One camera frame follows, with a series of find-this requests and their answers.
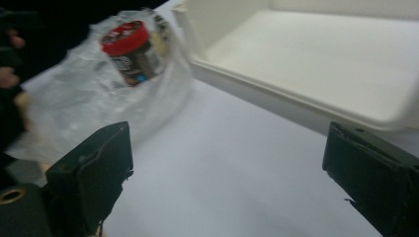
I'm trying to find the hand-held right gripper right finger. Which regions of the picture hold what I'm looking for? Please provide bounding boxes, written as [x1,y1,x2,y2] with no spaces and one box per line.
[321,120,419,237]

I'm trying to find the red can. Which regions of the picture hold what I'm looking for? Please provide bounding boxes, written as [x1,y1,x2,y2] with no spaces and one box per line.
[100,20,166,88]

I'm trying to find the clear plastic bag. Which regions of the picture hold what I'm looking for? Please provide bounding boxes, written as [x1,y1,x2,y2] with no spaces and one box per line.
[4,8,196,166]

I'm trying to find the white plastic box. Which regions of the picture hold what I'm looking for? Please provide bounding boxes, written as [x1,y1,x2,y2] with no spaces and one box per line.
[171,0,419,136]

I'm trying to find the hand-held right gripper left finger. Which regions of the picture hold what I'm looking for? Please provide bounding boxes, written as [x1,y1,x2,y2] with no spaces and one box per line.
[44,120,134,237]

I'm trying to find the yellow round item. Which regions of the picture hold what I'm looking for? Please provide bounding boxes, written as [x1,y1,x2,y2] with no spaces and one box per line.
[150,19,173,57]

